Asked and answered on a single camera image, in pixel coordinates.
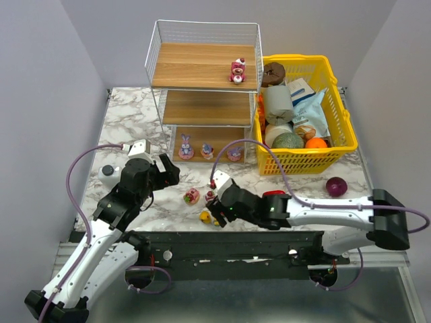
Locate pink bear strawberry toy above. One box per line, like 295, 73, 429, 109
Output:
204, 190, 217, 203

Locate pink strawberry cake toy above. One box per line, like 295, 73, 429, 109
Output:
183, 188, 200, 205

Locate purple bunny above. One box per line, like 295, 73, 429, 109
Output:
178, 134, 195, 160

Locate purple bunny donut toy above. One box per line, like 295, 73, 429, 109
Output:
201, 143, 214, 160

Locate purple bunny figure toy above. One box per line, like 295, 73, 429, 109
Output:
226, 146, 244, 162

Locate pink bear cake toy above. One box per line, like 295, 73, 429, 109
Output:
229, 58, 246, 85

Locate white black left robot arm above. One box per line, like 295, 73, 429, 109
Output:
24, 153, 180, 322

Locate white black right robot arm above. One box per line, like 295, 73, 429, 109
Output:
205, 183, 410, 256

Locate white bottle grey cap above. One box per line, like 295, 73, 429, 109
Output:
98, 165, 122, 191

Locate yellow duck toy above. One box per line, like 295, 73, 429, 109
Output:
199, 211, 211, 224

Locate red bell pepper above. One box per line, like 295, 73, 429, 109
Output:
262, 190, 286, 196

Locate white cylinder container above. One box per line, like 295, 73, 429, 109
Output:
264, 123, 293, 148

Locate green melon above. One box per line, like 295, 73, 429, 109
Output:
271, 133, 304, 149

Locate orange fruit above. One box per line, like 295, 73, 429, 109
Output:
305, 137, 328, 149

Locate purple onion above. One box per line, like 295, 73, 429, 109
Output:
325, 177, 347, 197

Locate grey paper roll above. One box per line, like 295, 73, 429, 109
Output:
263, 85, 294, 125

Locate light blue snack bag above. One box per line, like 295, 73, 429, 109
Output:
292, 89, 330, 141

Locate white blue box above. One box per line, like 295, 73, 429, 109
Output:
286, 78, 316, 106

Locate brown chocolate donut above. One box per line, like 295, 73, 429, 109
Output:
261, 62, 286, 87

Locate yellow plastic basket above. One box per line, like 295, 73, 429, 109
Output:
255, 54, 358, 175

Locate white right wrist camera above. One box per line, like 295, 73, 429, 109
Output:
209, 170, 232, 196

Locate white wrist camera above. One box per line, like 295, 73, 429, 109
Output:
209, 170, 232, 196
122, 139, 152, 164

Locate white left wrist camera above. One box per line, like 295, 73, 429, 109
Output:
122, 139, 152, 164

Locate white wire wooden shelf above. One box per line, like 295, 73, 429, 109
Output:
145, 20, 263, 163

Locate aluminium frame rail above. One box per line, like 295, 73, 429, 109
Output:
88, 247, 423, 322

